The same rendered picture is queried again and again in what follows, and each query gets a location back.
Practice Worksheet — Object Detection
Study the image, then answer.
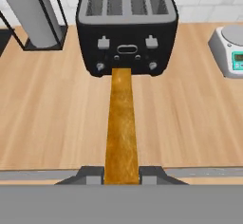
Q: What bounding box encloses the white kitchen scale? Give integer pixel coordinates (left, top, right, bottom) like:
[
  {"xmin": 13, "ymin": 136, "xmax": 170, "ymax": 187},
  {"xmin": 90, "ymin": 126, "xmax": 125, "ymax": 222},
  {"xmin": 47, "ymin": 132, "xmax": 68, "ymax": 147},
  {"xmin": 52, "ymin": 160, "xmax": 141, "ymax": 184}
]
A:
[{"xmin": 207, "ymin": 24, "xmax": 243, "ymax": 80}]

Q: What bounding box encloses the black wire stand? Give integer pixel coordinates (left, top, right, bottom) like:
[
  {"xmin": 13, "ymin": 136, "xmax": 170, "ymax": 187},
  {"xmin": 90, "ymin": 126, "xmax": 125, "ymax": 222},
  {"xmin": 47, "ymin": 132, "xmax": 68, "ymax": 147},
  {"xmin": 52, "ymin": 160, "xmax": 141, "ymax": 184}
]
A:
[{"xmin": 0, "ymin": 10, "xmax": 16, "ymax": 58}]

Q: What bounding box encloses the black four-slot toaster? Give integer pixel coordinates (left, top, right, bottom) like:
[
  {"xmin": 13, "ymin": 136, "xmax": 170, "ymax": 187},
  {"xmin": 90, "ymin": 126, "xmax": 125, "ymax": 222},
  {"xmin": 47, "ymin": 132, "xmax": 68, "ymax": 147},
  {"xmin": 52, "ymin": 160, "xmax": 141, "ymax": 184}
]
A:
[{"xmin": 75, "ymin": 0, "xmax": 179, "ymax": 78}]

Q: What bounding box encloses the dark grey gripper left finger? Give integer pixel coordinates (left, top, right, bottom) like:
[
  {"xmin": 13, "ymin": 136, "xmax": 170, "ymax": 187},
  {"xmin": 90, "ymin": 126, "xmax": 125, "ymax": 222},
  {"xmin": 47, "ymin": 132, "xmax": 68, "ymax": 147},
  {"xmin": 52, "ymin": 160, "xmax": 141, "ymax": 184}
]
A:
[{"xmin": 54, "ymin": 165, "xmax": 105, "ymax": 186}]

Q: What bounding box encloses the grey paper towel roll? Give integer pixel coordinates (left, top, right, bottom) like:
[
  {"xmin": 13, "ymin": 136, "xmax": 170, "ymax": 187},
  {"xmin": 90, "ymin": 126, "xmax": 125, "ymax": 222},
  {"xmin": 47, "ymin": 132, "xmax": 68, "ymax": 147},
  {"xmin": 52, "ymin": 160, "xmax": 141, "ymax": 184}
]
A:
[{"xmin": 0, "ymin": 0, "xmax": 61, "ymax": 49}]

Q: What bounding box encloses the golden brown bread slice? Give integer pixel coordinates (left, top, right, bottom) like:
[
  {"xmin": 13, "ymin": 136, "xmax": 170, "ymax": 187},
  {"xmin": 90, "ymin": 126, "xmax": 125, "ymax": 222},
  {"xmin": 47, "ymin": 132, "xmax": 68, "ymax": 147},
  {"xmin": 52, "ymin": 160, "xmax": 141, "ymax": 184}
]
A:
[{"xmin": 103, "ymin": 67, "xmax": 140, "ymax": 185}]

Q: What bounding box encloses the black paper towel holder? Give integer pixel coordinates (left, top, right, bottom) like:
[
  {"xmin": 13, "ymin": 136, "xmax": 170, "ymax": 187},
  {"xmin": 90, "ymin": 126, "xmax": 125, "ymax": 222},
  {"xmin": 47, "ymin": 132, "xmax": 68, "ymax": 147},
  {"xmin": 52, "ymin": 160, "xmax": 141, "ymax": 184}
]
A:
[{"xmin": 0, "ymin": 0, "xmax": 69, "ymax": 52}]

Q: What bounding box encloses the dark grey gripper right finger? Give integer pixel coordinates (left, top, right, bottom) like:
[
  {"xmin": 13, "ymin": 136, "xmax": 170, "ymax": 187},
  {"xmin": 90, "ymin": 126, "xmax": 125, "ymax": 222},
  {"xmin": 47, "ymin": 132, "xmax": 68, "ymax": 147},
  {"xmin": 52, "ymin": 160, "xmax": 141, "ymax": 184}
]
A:
[{"xmin": 139, "ymin": 165, "xmax": 190, "ymax": 186}]

